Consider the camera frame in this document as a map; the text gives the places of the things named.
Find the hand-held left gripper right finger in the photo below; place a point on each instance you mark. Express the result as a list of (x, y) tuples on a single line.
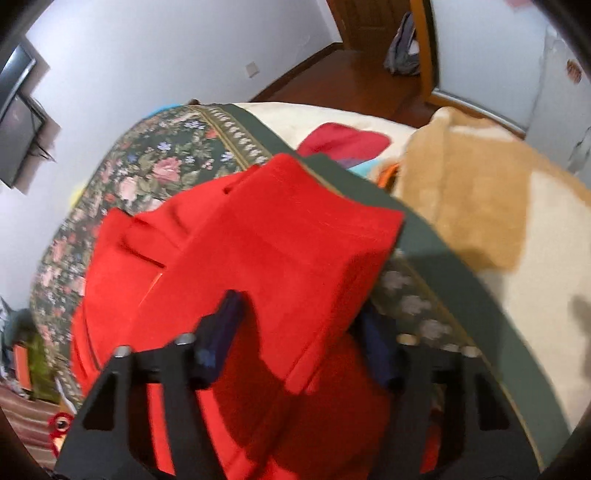
[(379, 351)]

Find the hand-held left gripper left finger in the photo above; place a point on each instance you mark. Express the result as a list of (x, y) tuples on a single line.
[(221, 328)]

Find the orange object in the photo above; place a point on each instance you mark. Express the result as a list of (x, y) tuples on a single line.
[(388, 175)]

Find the tan fleece blanket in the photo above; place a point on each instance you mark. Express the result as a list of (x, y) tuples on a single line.
[(461, 194)]

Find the green covered side table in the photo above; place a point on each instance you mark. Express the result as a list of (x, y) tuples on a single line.
[(44, 369)]

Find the red and yellow garment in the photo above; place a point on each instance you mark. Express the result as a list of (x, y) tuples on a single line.
[(60, 427)]

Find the dark floral blanket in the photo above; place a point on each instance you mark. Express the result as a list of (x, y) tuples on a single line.
[(152, 152)]

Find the orange box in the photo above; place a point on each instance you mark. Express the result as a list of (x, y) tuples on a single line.
[(23, 369)]

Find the striped rug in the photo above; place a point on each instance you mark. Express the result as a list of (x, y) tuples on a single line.
[(25, 424)]

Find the white cabinet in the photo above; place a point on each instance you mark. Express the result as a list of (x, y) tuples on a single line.
[(558, 115)]

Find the grey hanging bag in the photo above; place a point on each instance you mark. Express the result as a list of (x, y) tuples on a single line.
[(404, 50)]

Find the wooden door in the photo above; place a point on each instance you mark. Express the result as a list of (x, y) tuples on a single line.
[(364, 23)]

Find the white wall socket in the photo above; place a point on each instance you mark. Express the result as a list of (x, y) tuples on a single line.
[(251, 69)]

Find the small black wall screen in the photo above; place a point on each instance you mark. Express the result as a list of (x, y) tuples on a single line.
[(18, 138)]

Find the wooden door frame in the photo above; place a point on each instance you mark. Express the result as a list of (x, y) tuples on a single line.
[(425, 46)]

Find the wall-mounted black television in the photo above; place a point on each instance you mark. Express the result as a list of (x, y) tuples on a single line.
[(14, 76)]

